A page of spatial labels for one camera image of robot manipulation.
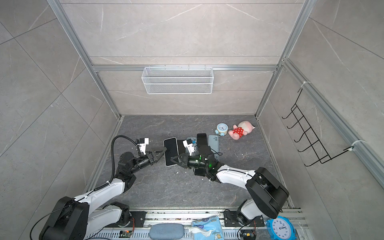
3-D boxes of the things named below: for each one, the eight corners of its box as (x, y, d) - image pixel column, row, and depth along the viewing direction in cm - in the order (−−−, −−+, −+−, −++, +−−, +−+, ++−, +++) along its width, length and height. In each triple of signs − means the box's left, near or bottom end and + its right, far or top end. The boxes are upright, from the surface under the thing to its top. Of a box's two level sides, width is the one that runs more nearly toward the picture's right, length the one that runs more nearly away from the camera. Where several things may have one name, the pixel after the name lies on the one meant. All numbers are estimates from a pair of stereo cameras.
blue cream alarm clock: (214, 134, 109) (214, 131, 106) (218, 125, 115) (218, 121, 112) (225, 138, 107) (226, 134, 104) (228, 128, 113) (229, 125, 110)
